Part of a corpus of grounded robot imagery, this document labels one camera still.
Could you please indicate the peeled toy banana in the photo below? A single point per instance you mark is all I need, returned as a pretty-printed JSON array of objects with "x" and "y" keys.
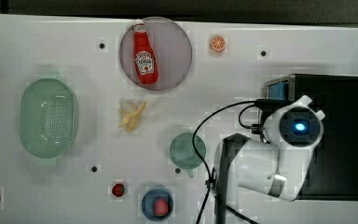
[{"x": 131, "y": 114}]

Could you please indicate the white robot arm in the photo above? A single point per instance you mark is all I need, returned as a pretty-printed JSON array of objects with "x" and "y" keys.
[{"x": 275, "y": 165}]

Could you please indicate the pink toy fruit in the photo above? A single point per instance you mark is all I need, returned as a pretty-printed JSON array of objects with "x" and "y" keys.
[{"x": 161, "y": 207}]

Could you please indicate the blue bowl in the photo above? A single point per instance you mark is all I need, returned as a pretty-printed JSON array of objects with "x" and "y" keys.
[{"x": 148, "y": 201}]

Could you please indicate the green colander basket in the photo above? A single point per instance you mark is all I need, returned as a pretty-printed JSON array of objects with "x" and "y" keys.
[{"x": 48, "y": 118}]

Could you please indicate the green mug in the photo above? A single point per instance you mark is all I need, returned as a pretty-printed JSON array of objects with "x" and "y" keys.
[{"x": 187, "y": 152}]

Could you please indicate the red strawberry toy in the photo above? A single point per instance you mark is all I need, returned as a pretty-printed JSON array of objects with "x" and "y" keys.
[{"x": 118, "y": 190}]

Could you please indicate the red ketchup bottle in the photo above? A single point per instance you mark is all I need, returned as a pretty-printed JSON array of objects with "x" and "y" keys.
[{"x": 143, "y": 54}]

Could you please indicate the grey round plate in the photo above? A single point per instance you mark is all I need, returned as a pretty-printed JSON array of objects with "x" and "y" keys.
[{"x": 172, "y": 48}]

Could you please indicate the silver black toaster oven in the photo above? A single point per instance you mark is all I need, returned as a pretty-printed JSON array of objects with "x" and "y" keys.
[{"x": 333, "y": 171}]

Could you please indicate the orange slice toy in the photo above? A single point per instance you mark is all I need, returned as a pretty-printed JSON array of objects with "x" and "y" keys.
[{"x": 218, "y": 43}]

